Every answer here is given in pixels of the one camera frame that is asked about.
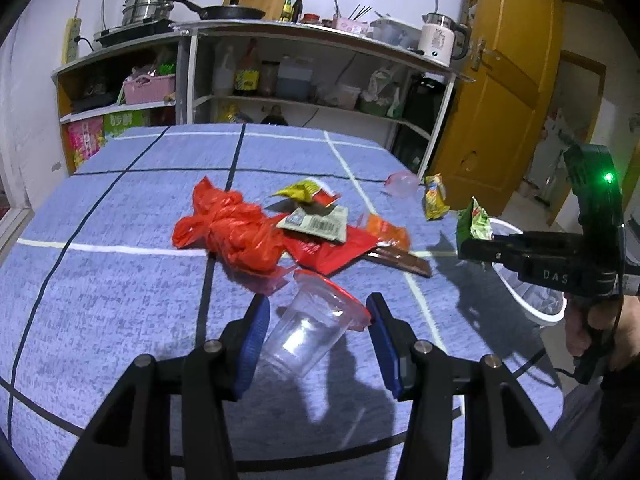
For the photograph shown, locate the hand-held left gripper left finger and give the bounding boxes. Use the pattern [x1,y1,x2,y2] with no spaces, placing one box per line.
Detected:
[57,294,273,480]

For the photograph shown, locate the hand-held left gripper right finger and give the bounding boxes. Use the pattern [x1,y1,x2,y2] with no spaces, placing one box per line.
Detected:
[365,292,576,480]

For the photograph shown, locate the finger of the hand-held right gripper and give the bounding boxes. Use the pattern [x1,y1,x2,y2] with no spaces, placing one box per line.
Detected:
[459,232,523,263]

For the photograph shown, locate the white trash bin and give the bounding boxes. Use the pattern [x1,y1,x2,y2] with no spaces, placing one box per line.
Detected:
[487,217,568,326]

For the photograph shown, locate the person's right hand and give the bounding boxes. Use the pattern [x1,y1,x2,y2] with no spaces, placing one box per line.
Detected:
[565,296,640,373]

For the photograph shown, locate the yellow green snack packet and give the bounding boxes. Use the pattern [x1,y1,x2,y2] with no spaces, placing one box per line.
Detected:
[424,173,450,221]

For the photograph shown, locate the brown chocolate wrapper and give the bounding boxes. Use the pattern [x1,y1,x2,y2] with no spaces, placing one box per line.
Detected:
[367,245,432,278]

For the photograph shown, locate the flat red packet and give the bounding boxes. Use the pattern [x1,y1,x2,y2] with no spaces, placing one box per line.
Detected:
[282,225,378,277]

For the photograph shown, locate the orange wrapper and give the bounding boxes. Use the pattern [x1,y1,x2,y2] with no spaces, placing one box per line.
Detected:
[360,212,411,251]

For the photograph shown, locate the pink clear plastic cup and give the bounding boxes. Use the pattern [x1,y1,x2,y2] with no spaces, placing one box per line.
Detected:
[384,170,422,198]

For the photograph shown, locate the red plastic bag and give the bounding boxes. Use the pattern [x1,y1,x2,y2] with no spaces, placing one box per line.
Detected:
[172,176,296,291]

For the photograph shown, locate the white green barcode packet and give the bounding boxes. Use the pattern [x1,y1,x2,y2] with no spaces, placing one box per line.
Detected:
[276,205,349,245]

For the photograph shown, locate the blue checked tablecloth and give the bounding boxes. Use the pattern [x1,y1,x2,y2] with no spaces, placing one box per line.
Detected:
[0,124,566,480]

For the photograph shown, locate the yellow snack wrapper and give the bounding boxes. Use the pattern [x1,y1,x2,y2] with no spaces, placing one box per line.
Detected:
[270,180,321,204]

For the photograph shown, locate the yellow wooden door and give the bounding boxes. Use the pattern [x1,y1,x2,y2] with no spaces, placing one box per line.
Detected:
[430,0,563,213]

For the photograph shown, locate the green plastic bags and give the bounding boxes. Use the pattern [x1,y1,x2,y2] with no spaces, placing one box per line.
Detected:
[359,67,406,118]

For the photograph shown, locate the person's grey trousers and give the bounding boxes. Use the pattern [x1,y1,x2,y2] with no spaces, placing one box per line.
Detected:
[552,387,640,480]

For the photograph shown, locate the lidded plastic tub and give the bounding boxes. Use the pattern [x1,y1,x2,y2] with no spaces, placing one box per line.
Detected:
[325,82,362,109]

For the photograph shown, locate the white electric kettle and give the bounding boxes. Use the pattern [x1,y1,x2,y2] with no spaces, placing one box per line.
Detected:
[417,12,471,67]

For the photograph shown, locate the large dark bottle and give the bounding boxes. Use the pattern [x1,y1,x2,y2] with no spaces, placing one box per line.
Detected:
[260,105,290,126]

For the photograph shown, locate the large cooking oil bottle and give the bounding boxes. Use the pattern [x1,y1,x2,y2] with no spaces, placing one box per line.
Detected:
[220,102,251,125]

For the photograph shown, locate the clear plastic container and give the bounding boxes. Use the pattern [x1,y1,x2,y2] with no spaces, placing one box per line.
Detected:
[370,17,421,51]

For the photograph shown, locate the green carton box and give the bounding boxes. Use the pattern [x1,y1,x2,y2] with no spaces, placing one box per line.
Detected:
[103,110,151,140]

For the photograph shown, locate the blue liquid jug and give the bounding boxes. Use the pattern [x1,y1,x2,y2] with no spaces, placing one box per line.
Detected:
[276,55,315,101]

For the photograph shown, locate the pink carton box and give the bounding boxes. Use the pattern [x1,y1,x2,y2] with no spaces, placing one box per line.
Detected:
[67,119,106,171]

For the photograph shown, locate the brown jar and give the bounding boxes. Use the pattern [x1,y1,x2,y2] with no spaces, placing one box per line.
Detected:
[259,60,280,97]

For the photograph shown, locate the soy sauce bottle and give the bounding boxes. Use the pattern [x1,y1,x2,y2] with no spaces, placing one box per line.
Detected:
[234,39,261,97]

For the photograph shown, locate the pink chopstick holder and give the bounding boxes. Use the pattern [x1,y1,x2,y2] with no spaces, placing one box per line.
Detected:
[332,0,373,36]

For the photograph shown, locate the white plastic jug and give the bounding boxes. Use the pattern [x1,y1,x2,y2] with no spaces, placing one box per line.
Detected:
[214,46,236,96]

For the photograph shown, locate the pink plastic basket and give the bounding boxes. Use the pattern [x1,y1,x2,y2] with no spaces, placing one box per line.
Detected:
[122,74,177,106]

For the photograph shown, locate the white kitchen shelf unit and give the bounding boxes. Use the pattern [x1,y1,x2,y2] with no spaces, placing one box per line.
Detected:
[170,20,473,176]

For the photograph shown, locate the black pot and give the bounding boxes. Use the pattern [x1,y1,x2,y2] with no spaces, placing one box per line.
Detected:
[70,77,121,113]

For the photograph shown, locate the orange lined shelf unit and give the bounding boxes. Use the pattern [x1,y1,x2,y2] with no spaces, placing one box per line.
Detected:
[51,35,191,176]

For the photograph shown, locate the black frying pan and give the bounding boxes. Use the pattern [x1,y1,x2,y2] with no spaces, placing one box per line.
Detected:
[172,0,266,22]

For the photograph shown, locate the black induction cooker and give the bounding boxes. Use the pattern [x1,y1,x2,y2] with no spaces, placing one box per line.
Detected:
[92,20,176,48]

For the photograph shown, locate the steel steamer pot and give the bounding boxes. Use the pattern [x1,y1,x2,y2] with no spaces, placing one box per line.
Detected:
[121,0,183,27]

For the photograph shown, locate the yellow power strip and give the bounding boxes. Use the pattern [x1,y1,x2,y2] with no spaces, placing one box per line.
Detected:
[62,17,82,63]

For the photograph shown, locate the metal door handle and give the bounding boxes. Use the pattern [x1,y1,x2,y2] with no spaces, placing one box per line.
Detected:
[470,37,488,73]

